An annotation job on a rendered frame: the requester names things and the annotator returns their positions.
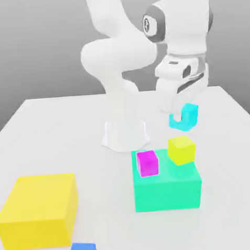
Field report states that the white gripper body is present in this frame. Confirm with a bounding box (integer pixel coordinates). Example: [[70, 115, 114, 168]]
[[154, 68, 212, 114]]

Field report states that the small cyan cube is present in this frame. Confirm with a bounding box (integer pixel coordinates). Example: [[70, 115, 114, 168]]
[[167, 102, 201, 133]]

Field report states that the small yellow cube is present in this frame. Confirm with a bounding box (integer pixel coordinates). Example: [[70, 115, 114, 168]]
[[166, 134, 198, 167]]

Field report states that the small magenta cube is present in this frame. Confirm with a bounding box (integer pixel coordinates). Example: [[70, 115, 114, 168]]
[[136, 149, 160, 178]]

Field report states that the large teal box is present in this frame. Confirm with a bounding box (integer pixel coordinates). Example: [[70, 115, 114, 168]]
[[131, 146, 204, 214]]

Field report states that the large yellow box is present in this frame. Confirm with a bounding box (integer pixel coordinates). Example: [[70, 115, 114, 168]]
[[0, 172, 82, 250]]

